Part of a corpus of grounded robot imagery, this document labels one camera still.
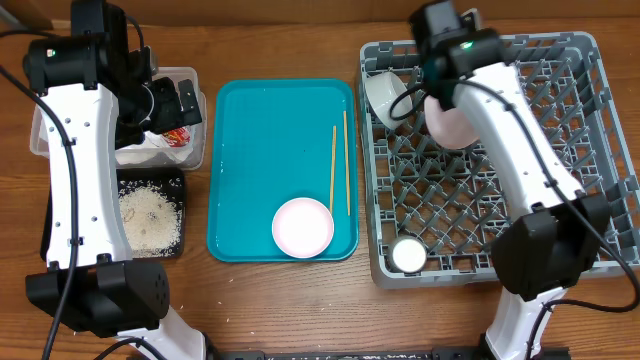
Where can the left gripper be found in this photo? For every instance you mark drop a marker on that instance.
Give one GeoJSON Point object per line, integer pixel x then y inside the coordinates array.
{"type": "Point", "coordinates": [170, 116]}

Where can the red sauce packet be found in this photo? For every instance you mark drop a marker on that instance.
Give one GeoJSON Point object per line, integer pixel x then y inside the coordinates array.
{"type": "Point", "coordinates": [178, 137]}

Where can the white napkin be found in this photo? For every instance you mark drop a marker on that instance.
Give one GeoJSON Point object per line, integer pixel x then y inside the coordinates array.
{"type": "Point", "coordinates": [154, 151]}

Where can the small pink-white bowl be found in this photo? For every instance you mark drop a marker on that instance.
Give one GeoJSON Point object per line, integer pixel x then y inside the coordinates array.
{"type": "Point", "coordinates": [303, 228]}

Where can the grey bowl with rice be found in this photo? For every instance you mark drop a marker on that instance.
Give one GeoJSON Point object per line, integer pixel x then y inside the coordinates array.
{"type": "Point", "coordinates": [381, 91]}

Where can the white cup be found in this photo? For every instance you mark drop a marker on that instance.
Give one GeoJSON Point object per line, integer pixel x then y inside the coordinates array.
{"type": "Point", "coordinates": [406, 254]}

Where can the large white plate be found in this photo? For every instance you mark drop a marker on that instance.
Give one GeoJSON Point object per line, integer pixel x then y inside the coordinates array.
{"type": "Point", "coordinates": [450, 129]}

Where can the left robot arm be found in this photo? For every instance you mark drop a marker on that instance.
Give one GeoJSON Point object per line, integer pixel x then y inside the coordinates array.
{"type": "Point", "coordinates": [92, 282]}

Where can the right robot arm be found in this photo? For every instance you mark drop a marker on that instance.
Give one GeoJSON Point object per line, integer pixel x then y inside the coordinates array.
{"type": "Point", "coordinates": [556, 227]}

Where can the clear plastic waste bin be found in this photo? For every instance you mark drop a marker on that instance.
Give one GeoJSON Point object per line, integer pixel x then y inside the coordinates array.
{"type": "Point", "coordinates": [97, 121]}

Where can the grey dishwasher rack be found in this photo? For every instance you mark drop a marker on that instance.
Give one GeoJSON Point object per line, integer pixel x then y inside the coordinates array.
{"type": "Point", "coordinates": [452, 201]}

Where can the black plastic tray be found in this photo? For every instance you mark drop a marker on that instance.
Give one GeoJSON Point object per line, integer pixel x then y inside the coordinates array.
{"type": "Point", "coordinates": [172, 183]}

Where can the teal serving tray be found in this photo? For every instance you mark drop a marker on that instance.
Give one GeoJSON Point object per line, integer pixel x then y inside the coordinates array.
{"type": "Point", "coordinates": [272, 143]}

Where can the pile of rice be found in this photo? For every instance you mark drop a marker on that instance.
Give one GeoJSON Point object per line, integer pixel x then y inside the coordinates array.
{"type": "Point", "coordinates": [152, 222]}

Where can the left wooden chopstick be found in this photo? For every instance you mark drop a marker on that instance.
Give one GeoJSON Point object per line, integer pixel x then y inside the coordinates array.
{"type": "Point", "coordinates": [332, 169]}

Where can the wooden chopstick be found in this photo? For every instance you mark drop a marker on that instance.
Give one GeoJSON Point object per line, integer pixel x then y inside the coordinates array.
{"type": "Point", "coordinates": [347, 165]}
{"type": "Point", "coordinates": [332, 169]}

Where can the right wooden chopstick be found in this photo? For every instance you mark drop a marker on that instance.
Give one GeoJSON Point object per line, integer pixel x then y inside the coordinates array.
{"type": "Point", "coordinates": [347, 165]}

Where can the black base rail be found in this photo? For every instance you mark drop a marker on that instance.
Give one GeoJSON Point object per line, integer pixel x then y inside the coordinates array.
{"type": "Point", "coordinates": [441, 353]}

